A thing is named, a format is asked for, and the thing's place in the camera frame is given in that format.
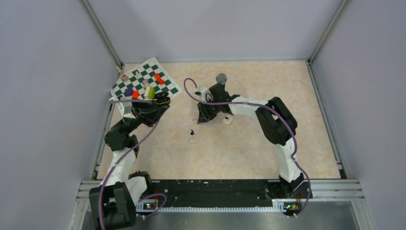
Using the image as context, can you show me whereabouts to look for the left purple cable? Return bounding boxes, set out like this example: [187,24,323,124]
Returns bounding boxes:
[97,99,168,230]

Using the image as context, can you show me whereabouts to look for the red block small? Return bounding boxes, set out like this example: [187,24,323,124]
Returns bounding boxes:
[132,91,140,99]

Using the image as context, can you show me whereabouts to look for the black earbud case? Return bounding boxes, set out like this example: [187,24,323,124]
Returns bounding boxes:
[154,92,171,105]

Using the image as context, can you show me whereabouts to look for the green white chessboard mat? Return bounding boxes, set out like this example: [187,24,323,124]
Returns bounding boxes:
[110,57,182,99]

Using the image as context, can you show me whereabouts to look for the left corner post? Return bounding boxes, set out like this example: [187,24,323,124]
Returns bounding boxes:
[80,0,123,67]

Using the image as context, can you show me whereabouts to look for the tan wooden block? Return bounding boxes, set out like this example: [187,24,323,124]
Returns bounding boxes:
[121,74,129,82]

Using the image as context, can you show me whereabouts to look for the black microphone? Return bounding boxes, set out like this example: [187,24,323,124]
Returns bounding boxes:
[215,73,227,85]

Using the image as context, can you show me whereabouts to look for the yellow-green block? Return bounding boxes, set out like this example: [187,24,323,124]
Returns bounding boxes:
[148,87,156,100]

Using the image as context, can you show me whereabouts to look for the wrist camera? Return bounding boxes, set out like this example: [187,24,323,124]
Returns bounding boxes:
[194,87,213,102]
[109,96,135,119]

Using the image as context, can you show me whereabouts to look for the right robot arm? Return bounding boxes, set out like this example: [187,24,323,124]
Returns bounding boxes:
[195,83,312,199]

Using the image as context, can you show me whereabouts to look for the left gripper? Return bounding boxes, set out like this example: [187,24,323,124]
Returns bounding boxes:
[115,97,169,134]

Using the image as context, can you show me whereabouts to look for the red block long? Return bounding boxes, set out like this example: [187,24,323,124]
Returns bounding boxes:
[154,73,165,85]

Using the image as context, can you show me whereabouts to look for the cream chess piece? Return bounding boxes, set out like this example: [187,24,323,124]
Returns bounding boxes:
[135,72,142,79]

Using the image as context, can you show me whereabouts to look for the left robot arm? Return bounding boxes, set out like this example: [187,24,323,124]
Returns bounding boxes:
[89,96,171,230]

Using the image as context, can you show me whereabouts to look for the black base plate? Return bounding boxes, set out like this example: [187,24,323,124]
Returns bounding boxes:
[141,179,313,208]

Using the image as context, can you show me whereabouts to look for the purple cable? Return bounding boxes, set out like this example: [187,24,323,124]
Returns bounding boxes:
[183,78,312,218]
[97,99,168,230]

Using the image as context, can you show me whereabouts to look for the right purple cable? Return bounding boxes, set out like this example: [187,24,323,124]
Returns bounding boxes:
[183,78,312,218]

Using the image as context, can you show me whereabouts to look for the white earbud case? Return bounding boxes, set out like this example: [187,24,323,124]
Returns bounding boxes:
[223,115,233,125]

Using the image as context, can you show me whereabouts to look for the purple block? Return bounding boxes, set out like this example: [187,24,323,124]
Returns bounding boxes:
[124,88,134,97]

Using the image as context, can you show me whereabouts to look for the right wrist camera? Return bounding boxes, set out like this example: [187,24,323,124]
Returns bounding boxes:
[194,87,213,102]

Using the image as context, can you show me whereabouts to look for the right corner post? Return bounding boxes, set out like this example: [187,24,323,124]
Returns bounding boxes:
[307,0,352,66]

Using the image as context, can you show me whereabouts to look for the corner post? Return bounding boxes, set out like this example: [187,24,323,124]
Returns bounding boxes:
[307,0,352,66]
[80,0,123,67]

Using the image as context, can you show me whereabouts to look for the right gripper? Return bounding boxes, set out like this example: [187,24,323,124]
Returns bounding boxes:
[198,98,222,123]

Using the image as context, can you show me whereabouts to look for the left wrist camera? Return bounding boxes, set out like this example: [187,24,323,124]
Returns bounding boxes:
[109,96,135,119]

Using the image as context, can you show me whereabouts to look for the white block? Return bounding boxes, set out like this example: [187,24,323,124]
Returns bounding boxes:
[144,87,150,98]

